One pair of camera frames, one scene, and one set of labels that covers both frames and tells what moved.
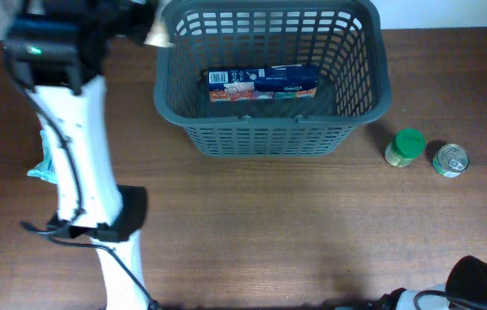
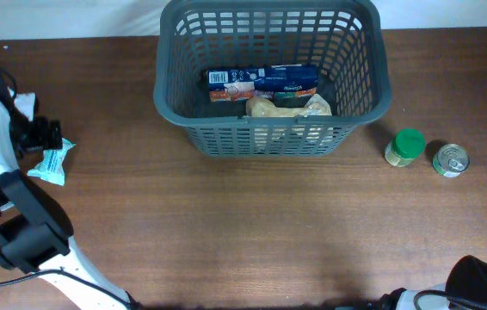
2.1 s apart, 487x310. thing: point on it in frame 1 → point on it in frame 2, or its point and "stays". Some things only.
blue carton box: x=279 y=82 stays
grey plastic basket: x=348 y=41 stays
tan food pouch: x=157 y=35 → x=264 y=107
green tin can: x=451 y=160 stays
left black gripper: x=147 y=13 → x=42 y=133
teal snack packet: x=46 y=170 stays
